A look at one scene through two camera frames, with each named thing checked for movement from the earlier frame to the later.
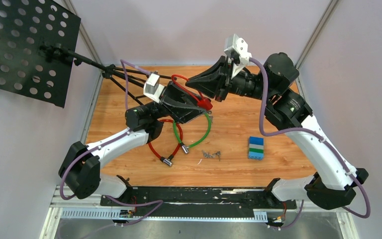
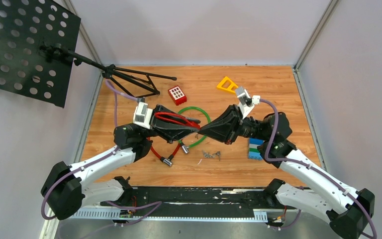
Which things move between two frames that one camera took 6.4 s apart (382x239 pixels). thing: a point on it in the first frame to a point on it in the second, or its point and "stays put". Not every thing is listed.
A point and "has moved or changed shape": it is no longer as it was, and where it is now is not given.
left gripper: (179, 105) to (162, 123)
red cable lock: (166, 161) stays put
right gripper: (216, 80) to (222, 128)
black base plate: (172, 201) stays put
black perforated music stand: (27, 47) stays put
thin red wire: (202, 102) has moved or changed shape
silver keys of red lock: (206, 155) stays put
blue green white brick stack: (256, 150) stays put
